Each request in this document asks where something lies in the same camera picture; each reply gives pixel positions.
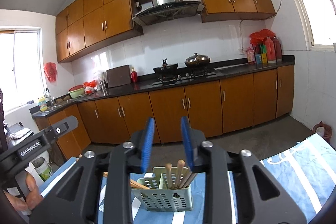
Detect yellow dish soap bottle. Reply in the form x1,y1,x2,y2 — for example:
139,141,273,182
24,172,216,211
38,96,48,111

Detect left window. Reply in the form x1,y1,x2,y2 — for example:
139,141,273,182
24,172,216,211
1,28,45,114

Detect left hand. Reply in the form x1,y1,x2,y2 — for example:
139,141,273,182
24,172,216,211
3,171,43,211

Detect wooden chopstick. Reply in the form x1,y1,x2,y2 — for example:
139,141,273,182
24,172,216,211
183,172,197,188
179,170,192,189
130,179,149,189
165,163,173,189
103,172,150,189
174,159,185,189

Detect lidded dark wok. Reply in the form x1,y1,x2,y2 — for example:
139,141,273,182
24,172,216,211
185,53,211,72

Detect black countertop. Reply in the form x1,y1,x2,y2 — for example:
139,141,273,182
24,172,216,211
4,54,296,135

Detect wooden lower cabinets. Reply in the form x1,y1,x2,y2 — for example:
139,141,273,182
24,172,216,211
33,63,294,158

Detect condiment bottles group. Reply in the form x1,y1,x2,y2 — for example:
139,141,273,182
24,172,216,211
247,36,282,65

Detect steel range hood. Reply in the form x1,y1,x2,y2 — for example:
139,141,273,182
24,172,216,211
130,0,205,26

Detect red bottle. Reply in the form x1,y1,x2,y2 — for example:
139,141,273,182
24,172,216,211
131,67,138,83

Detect red white plastic bag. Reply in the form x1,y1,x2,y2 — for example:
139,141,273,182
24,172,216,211
83,80,101,95

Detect green perforated utensil holder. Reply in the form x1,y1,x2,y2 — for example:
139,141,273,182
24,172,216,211
131,166,194,212

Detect brown jug on floor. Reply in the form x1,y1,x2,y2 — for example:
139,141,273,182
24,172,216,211
313,121,333,143

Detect blue striped tablecloth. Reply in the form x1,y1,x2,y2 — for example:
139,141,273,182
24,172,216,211
30,126,335,223

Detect green basin red lid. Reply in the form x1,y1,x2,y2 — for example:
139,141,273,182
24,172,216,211
68,85,85,99

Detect black wok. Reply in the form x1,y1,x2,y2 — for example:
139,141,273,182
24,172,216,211
153,59,178,80

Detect wooden upper cabinets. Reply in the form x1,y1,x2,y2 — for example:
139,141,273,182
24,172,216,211
55,0,276,63

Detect dark wooden cutting board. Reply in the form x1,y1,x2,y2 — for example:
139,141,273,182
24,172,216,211
106,65,131,88

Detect red plastic bag on wall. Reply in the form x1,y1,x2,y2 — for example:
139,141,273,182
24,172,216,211
44,62,57,83

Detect red bag on counter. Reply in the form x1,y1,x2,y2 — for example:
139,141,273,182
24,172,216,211
249,29,276,44

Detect white plastic bucket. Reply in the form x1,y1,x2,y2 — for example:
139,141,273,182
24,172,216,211
32,151,53,181

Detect wooden cabinets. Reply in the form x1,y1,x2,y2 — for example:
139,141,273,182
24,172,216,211
55,0,276,63
33,63,294,158

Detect gas stove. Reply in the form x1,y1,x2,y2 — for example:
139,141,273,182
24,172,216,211
151,69,218,86

